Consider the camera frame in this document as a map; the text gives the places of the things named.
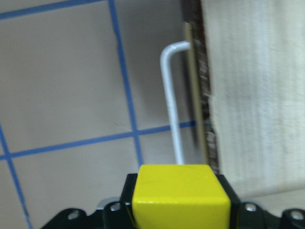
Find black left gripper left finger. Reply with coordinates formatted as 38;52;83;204
42;173;137;229

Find white drawer handle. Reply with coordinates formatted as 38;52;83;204
160;41;191;165

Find yellow block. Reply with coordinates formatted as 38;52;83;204
132;165;231;229

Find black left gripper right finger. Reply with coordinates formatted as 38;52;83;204
216;175;305;229

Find brown paper table cover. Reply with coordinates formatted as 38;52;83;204
0;0;305;229

